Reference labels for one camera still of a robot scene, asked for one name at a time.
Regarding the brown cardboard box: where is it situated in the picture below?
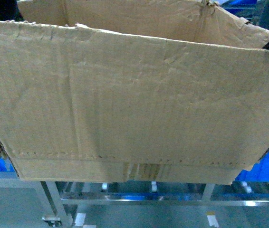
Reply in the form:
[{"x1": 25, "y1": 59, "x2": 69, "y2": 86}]
[{"x1": 0, "y1": 0, "x2": 269, "y2": 184}]

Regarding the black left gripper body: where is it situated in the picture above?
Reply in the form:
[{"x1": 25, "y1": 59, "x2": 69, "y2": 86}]
[{"x1": 0, "y1": 0, "x2": 24, "y2": 21}]

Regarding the stainless steel shelf frame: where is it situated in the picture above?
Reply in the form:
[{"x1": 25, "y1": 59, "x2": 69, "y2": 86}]
[{"x1": 0, "y1": 162, "x2": 269, "y2": 228}]

